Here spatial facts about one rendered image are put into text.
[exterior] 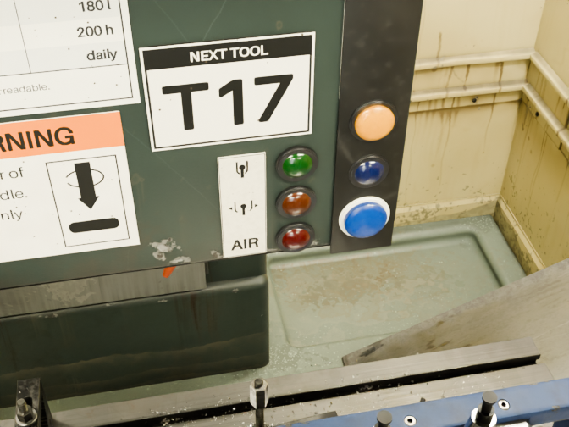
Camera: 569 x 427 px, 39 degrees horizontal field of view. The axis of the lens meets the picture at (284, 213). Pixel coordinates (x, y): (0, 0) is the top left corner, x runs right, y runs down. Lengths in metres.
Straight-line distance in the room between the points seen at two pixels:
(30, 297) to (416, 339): 0.77
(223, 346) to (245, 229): 1.14
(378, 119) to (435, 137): 1.43
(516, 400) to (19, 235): 0.64
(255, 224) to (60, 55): 0.17
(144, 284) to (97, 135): 1.02
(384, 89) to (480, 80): 1.38
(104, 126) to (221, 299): 1.11
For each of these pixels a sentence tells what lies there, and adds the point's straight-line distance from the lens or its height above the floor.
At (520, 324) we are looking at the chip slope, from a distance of 1.69.
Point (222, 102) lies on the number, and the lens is 0.48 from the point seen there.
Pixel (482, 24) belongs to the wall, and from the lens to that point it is 1.80.
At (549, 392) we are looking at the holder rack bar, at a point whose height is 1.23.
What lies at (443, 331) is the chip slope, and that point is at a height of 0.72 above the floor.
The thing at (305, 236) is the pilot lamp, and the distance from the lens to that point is 0.55.
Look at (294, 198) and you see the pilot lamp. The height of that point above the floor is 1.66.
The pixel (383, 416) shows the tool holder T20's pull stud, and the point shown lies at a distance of 0.83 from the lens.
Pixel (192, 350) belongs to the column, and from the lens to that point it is 1.67.
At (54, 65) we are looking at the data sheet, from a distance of 0.46.
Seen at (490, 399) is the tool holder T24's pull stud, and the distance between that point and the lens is 0.86.
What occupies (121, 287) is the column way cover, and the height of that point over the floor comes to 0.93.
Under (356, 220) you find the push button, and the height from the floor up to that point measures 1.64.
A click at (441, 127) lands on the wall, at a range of 1.92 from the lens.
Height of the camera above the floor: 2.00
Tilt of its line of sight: 42 degrees down
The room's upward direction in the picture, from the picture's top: straight up
